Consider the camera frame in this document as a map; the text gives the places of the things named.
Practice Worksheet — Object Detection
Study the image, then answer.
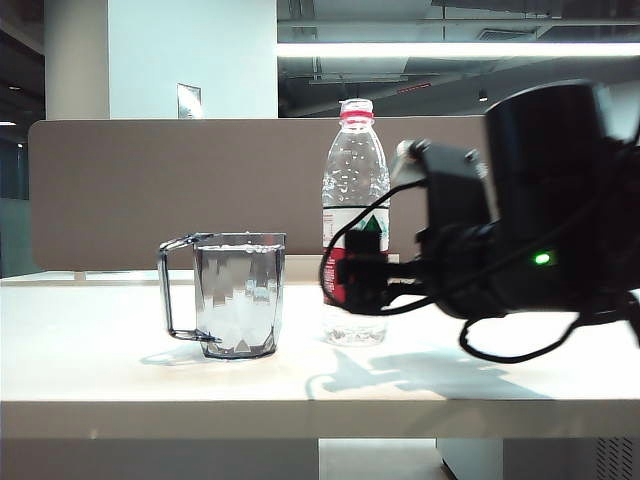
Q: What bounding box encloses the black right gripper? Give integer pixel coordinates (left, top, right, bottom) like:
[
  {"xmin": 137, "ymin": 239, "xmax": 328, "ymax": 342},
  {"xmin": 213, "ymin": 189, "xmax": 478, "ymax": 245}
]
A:
[{"xmin": 387, "ymin": 138, "xmax": 511, "ymax": 319}]

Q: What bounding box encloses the Nongfu Spring water bottle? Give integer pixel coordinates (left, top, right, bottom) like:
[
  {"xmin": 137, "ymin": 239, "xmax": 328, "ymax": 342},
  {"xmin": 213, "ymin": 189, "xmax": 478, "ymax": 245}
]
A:
[{"xmin": 319, "ymin": 98, "xmax": 392, "ymax": 347}]

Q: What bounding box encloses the transparent grey octagonal mug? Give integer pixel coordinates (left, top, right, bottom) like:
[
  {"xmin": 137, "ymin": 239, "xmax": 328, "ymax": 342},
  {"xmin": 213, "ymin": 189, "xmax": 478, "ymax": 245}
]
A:
[{"xmin": 158, "ymin": 231, "xmax": 288, "ymax": 361}]

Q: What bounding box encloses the grey vented cabinet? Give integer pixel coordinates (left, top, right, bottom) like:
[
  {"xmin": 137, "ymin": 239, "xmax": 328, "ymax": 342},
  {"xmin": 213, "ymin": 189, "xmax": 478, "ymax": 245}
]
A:
[{"xmin": 435, "ymin": 438, "xmax": 640, "ymax": 480}]

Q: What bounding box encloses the brown desk partition panel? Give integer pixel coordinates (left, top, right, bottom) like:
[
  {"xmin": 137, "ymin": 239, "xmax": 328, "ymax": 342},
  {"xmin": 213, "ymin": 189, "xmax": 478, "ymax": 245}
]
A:
[{"xmin": 28, "ymin": 115, "xmax": 496, "ymax": 274}]

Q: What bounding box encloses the table support panel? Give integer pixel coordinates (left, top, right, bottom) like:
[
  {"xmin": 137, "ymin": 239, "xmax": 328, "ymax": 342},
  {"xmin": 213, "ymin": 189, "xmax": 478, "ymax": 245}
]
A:
[{"xmin": 0, "ymin": 438, "xmax": 320, "ymax": 480}]

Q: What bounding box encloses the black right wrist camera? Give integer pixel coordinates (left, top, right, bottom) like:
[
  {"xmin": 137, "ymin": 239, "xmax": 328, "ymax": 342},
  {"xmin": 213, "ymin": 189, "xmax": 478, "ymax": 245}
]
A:
[{"xmin": 335, "ymin": 228, "xmax": 392, "ymax": 315}]

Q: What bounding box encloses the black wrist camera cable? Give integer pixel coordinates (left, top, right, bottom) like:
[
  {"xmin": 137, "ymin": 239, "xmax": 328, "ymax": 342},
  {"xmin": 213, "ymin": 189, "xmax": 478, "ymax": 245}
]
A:
[{"xmin": 319, "ymin": 182, "xmax": 429, "ymax": 316}]

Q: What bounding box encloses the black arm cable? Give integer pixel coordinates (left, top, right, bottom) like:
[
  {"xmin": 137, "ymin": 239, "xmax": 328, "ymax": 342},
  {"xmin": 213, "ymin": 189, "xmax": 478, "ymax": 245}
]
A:
[{"xmin": 458, "ymin": 294, "xmax": 640, "ymax": 364}]

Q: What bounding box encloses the framed wall sign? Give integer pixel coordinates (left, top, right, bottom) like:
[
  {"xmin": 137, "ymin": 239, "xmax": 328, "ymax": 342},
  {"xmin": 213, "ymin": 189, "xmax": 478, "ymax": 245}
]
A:
[{"xmin": 176, "ymin": 83, "xmax": 203, "ymax": 120}]

